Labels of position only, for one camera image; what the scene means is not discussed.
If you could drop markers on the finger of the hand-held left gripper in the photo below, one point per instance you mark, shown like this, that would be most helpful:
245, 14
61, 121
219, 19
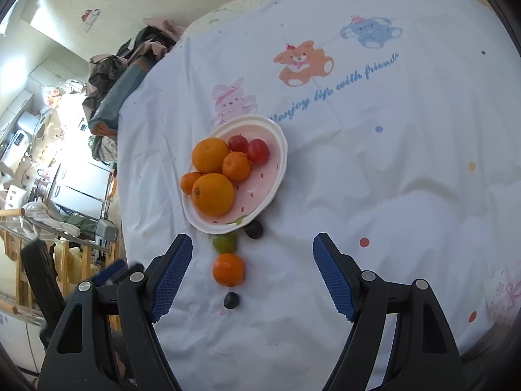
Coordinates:
110, 272

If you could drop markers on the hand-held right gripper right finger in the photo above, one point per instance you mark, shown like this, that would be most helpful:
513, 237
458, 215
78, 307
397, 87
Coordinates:
336, 277

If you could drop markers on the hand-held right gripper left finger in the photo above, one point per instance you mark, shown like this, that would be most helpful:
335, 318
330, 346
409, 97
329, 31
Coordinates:
173, 281

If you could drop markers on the small tangerine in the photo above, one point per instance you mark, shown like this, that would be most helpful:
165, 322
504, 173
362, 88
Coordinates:
236, 166
189, 182
228, 269

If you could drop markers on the dark purple grape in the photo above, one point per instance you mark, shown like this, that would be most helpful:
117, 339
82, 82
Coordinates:
254, 229
231, 300

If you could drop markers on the large orange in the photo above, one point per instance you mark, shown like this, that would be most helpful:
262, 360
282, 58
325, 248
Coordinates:
210, 155
213, 194

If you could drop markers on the pink strawberry print plate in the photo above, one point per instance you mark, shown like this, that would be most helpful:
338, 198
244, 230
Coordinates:
264, 179

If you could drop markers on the red cherry tomato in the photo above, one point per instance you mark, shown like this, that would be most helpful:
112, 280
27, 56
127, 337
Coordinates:
238, 143
258, 151

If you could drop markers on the grey stool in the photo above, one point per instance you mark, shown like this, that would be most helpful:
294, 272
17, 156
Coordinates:
107, 230

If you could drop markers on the green cherry tomato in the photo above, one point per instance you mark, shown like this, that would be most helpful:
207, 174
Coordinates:
225, 243

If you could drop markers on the white kitchen cabinet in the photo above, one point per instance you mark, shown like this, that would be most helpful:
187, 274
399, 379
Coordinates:
81, 185

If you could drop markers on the white cartoon print bedsheet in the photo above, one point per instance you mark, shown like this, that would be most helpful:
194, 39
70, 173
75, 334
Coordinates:
386, 150

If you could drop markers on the white rice cooker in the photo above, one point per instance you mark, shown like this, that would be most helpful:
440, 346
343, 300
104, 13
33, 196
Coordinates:
17, 140

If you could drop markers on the white pillow with pink bow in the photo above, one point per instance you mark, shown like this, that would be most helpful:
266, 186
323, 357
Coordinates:
504, 293

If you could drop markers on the orange plastic bag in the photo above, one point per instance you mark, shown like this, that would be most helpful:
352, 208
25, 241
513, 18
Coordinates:
52, 94

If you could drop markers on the pile of dark clothes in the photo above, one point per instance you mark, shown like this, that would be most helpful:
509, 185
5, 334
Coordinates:
122, 69

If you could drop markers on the red wall sticker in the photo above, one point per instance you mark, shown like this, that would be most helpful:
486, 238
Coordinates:
90, 18

